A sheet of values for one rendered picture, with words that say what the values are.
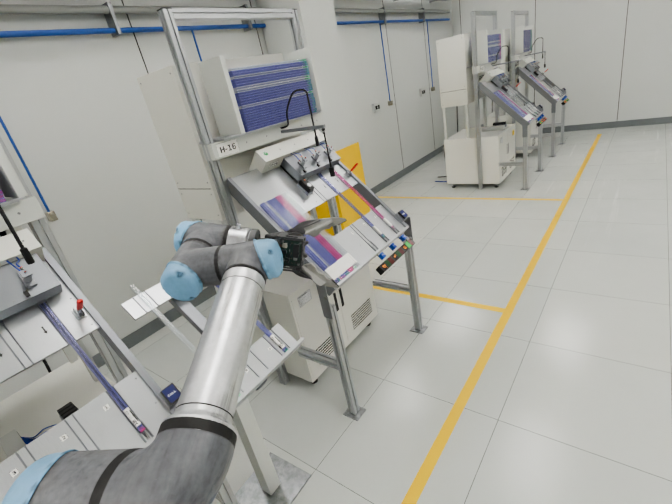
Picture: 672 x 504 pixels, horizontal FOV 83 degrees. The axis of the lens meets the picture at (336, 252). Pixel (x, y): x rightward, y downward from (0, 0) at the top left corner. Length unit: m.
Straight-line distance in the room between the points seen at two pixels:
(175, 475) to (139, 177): 2.88
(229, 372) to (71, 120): 2.72
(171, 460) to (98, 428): 0.81
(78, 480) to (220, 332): 0.22
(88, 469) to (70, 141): 2.70
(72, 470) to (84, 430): 0.73
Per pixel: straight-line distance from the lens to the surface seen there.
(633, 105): 7.78
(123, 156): 3.22
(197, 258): 0.74
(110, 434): 1.30
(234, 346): 0.58
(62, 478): 0.57
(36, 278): 1.43
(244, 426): 1.62
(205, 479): 0.51
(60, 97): 3.14
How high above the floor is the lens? 1.51
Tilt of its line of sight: 23 degrees down
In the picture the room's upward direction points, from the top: 12 degrees counter-clockwise
